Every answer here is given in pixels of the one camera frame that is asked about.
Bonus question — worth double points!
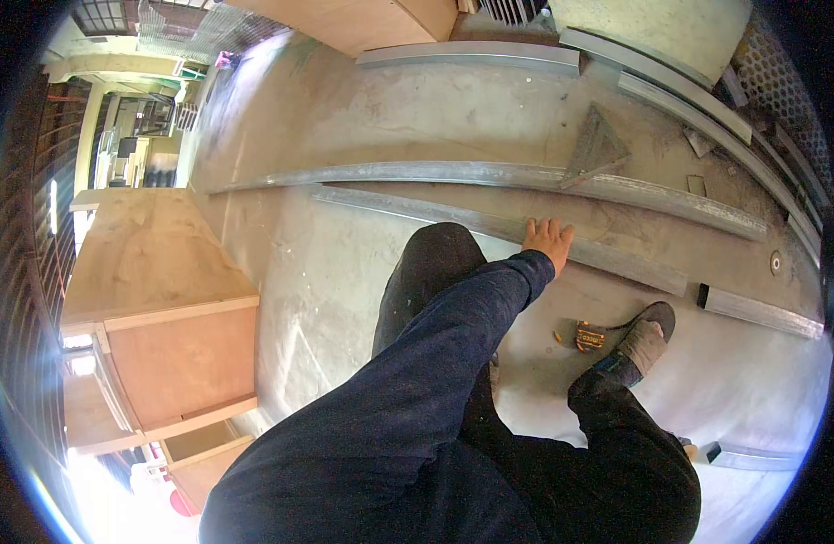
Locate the wire mesh panel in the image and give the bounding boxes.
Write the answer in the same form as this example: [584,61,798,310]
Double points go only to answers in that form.
[137,0,290,65]

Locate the grey metal triangle square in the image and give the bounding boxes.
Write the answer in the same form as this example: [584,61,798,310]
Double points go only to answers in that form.
[560,102,632,190]

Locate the person's left hand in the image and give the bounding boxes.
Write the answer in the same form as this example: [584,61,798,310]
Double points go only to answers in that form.
[522,218,575,279]

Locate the long grey metal tube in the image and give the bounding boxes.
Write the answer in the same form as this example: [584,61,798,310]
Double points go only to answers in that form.
[311,185,690,297]

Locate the large plywood cabinet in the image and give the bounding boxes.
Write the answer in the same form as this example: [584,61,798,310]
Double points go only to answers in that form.
[59,188,262,457]

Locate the long curved-looking metal tube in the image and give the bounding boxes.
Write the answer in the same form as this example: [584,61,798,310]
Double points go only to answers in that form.
[208,160,769,243]

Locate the person's body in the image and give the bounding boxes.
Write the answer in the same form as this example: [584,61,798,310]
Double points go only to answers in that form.
[199,354,595,544]

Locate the orange black tape measure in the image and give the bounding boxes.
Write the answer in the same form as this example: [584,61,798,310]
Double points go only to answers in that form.
[575,320,607,354]

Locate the person's legs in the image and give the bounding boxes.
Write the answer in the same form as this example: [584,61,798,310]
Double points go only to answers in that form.
[371,222,702,544]

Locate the short metal tube black cap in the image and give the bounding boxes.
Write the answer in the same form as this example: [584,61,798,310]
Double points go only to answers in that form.
[705,442,807,472]
[696,283,826,340]

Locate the perforated metal sheet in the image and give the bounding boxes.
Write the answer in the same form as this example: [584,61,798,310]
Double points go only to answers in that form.
[732,19,834,199]

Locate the small plywood cabinet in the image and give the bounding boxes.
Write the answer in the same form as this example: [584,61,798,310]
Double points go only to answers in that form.
[160,420,257,515]

